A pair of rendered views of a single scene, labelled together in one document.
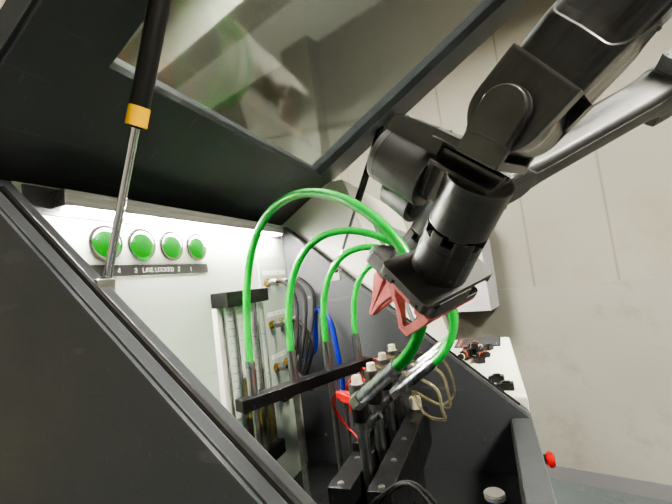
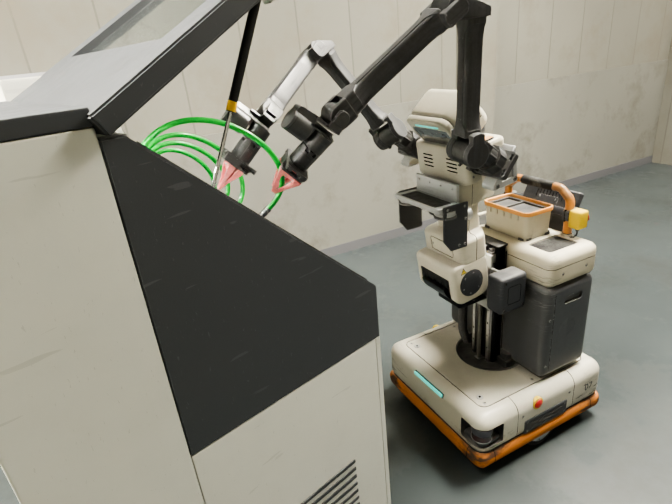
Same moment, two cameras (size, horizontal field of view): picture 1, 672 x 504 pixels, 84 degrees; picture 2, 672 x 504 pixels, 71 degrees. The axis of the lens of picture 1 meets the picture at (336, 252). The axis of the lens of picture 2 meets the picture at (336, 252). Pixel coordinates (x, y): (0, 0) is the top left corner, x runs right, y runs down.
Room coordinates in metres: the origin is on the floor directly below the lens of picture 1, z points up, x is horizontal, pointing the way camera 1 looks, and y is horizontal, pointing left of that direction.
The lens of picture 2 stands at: (-0.26, 0.91, 1.55)
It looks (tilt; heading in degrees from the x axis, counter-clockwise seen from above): 23 degrees down; 299
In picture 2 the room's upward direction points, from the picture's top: 6 degrees counter-clockwise
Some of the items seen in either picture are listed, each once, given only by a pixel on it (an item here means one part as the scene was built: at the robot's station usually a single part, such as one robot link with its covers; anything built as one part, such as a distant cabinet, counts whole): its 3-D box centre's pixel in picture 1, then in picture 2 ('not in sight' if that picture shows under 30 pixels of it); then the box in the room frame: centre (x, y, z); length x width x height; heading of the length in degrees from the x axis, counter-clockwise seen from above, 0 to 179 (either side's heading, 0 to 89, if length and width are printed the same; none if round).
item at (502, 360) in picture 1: (478, 364); not in sight; (1.21, -0.40, 0.96); 0.70 x 0.22 x 0.03; 158
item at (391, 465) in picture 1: (392, 479); not in sight; (0.72, -0.05, 0.91); 0.34 x 0.10 x 0.15; 158
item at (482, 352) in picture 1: (475, 348); not in sight; (1.24, -0.41, 1.01); 0.23 x 0.11 x 0.06; 158
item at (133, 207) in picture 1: (206, 220); not in sight; (0.71, 0.24, 1.43); 0.54 x 0.03 x 0.02; 158
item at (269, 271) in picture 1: (283, 319); not in sight; (0.93, 0.15, 1.20); 0.13 x 0.03 x 0.31; 158
